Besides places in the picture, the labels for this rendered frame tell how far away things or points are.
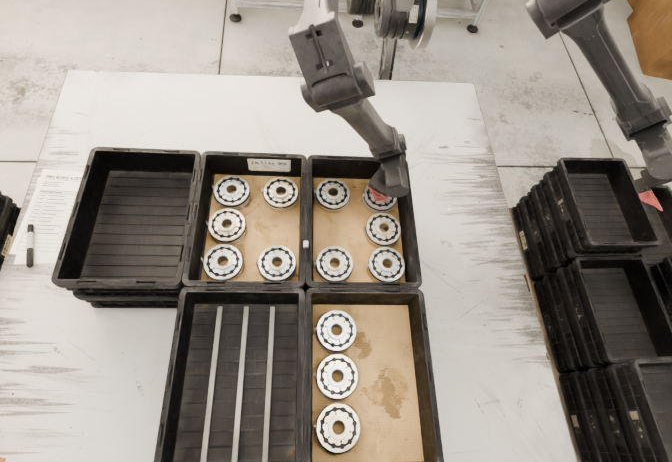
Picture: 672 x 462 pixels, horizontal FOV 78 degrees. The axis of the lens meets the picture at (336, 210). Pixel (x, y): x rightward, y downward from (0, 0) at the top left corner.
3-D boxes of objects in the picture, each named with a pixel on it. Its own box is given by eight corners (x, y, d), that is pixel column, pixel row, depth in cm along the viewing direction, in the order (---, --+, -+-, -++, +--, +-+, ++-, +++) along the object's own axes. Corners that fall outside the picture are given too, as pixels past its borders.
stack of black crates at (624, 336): (530, 283, 195) (574, 256, 165) (590, 282, 198) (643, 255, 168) (556, 374, 177) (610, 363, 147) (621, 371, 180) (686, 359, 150)
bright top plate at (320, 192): (315, 179, 127) (315, 178, 126) (348, 179, 128) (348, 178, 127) (316, 208, 122) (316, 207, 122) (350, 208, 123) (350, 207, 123)
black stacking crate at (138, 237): (108, 170, 127) (92, 147, 117) (208, 173, 129) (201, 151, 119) (73, 298, 108) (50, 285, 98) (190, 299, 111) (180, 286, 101)
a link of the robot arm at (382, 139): (360, 51, 65) (297, 72, 68) (366, 84, 64) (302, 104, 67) (406, 131, 105) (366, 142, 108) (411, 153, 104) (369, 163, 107)
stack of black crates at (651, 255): (582, 207, 218) (611, 184, 198) (634, 207, 221) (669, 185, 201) (609, 281, 200) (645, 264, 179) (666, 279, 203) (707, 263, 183)
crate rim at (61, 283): (94, 151, 118) (91, 146, 116) (203, 155, 121) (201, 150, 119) (53, 288, 100) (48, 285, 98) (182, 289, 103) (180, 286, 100)
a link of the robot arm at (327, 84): (341, 21, 57) (275, 46, 60) (371, 98, 67) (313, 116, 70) (343, -94, 84) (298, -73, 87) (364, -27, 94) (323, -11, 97)
